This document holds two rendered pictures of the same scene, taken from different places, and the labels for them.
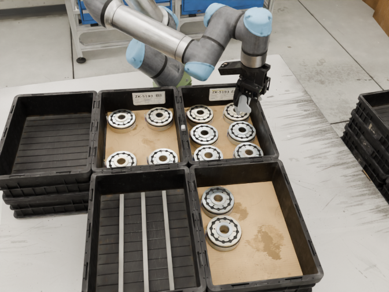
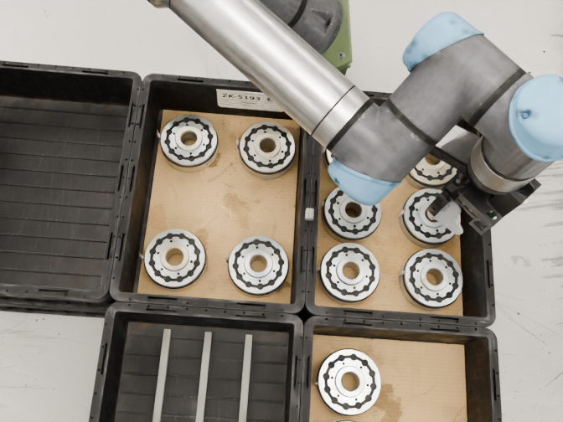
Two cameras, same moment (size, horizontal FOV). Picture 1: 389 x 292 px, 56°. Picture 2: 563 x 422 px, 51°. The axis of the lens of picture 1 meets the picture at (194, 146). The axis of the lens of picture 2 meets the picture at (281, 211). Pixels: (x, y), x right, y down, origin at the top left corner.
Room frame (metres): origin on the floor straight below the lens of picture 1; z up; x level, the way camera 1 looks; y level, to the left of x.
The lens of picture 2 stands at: (0.59, 0.07, 1.82)
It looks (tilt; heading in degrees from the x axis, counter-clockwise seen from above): 71 degrees down; 3
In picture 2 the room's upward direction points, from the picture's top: 10 degrees clockwise
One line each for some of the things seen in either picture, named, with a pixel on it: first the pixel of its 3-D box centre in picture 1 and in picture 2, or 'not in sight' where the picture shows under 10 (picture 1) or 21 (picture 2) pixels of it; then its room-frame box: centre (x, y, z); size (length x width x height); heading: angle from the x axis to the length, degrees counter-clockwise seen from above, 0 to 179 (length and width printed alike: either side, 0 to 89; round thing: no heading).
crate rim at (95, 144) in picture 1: (139, 126); (219, 187); (0.91, 0.20, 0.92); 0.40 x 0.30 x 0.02; 9
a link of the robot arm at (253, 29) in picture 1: (255, 30); (532, 127); (0.92, -0.15, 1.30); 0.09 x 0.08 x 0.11; 56
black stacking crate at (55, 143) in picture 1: (54, 142); (45, 185); (0.87, 0.49, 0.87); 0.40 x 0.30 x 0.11; 9
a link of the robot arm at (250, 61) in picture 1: (254, 54); (508, 156); (0.92, -0.16, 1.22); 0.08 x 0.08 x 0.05
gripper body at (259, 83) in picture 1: (253, 77); (488, 183); (0.92, -0.17, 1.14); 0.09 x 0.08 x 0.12; 54
